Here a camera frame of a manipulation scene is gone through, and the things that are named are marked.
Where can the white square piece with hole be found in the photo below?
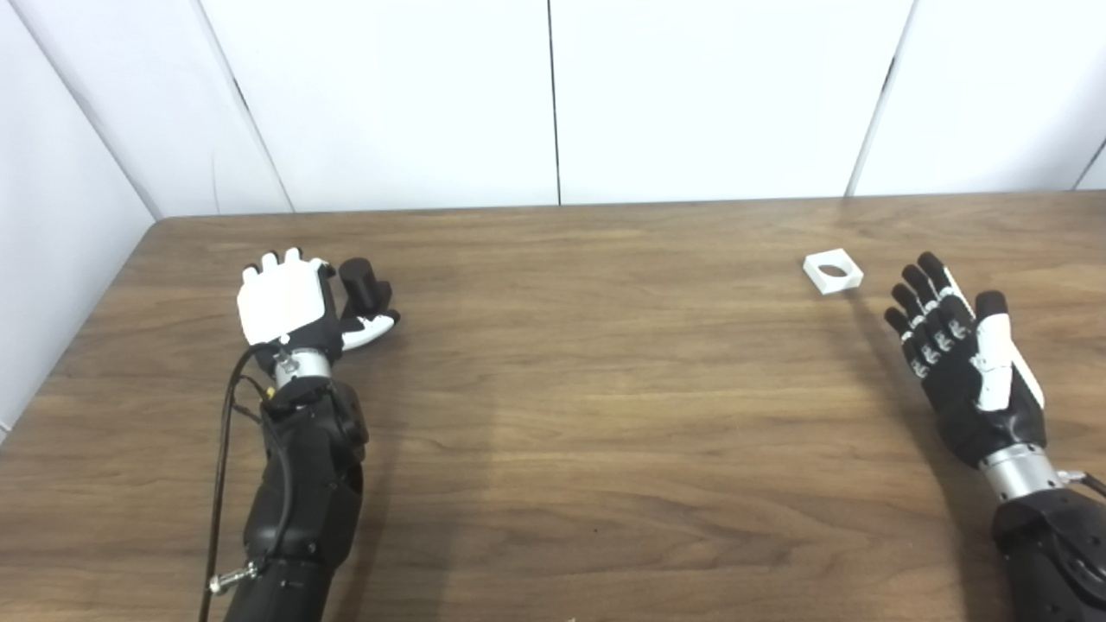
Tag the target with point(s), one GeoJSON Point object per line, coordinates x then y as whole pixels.
{"type": "Point", "coordinates": [842, 283]}

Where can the black peg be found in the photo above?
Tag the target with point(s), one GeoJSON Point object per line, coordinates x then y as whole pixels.
{"type": "Point", "coordinates": [359, 281]}

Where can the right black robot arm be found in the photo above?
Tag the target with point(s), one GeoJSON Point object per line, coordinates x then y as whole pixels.
{"type": "Point", "coordinates": [1054, 553]}

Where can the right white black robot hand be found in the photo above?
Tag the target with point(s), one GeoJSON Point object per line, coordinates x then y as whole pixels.
{"type": "Point", "coordinates": [976, 406]}

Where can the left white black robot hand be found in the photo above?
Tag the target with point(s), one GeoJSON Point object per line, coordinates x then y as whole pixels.
{"type": "Point", "coordinates": [281, 298]}

